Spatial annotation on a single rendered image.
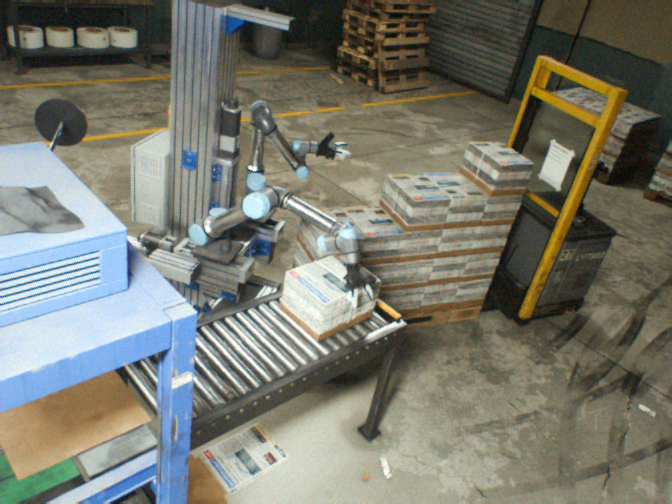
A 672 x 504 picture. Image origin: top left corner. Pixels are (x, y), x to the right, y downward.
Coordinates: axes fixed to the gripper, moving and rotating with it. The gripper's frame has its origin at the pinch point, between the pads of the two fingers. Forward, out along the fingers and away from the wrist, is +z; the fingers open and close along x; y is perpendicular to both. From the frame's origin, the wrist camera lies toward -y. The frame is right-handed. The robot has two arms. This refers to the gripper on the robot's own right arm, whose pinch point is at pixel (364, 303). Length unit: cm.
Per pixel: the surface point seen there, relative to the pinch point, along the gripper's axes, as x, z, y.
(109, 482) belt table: 124, 23, 2
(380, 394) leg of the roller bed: -25, 61, 29
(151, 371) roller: 89, 3, 36
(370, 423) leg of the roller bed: -25, 81, 42
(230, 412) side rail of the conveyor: 74, 21, 5
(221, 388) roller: 70, 15, 16
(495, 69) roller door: -745, -162, 390
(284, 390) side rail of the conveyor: 47, 24, 7
